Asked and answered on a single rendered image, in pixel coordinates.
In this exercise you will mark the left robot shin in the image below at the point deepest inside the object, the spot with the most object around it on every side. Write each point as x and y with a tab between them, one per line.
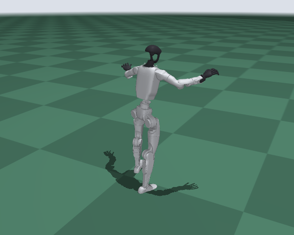
137	153

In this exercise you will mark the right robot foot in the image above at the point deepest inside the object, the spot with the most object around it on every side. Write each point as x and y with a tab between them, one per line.
150	187

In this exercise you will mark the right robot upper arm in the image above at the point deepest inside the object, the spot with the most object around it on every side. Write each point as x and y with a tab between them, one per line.
163	75

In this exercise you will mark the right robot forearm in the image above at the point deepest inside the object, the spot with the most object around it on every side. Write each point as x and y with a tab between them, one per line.
191	81

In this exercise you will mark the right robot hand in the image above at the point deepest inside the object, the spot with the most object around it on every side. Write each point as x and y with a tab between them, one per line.
208	73

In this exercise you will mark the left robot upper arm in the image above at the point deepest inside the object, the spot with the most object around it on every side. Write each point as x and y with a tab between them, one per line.
131	72

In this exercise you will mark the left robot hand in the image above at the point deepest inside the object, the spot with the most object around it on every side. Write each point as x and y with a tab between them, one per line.
126	67

